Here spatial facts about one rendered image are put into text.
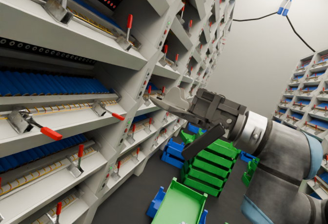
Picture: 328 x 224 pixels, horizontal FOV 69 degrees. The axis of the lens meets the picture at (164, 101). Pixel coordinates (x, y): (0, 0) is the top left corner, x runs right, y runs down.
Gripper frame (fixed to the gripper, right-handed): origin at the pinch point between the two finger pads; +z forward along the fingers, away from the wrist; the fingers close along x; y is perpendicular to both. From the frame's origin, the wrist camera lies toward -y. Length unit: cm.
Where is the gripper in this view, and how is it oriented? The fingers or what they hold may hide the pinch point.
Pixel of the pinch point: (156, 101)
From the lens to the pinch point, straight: 58.5
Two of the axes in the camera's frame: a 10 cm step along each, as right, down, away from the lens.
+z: -9.0, -3.9, 2.0
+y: 3.8, -9.2, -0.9
